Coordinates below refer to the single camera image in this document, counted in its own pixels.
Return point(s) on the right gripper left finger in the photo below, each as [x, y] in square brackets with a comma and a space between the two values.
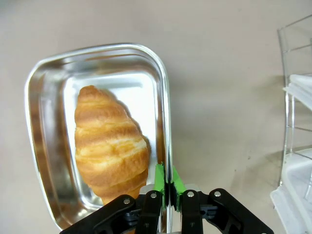
[146, 214]

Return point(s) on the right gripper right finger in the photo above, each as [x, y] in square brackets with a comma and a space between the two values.
[219, 214]

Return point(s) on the golden croissant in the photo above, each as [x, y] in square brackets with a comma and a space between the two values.
[109, 146]

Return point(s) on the steel rectangular container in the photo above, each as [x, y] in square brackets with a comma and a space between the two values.
[48, 122]

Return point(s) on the translucent plastic lid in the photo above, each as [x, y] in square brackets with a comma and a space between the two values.
[297, 195]
[302, 90]

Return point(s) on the clear acrylic rack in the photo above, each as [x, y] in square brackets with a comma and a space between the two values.
[284, 61]

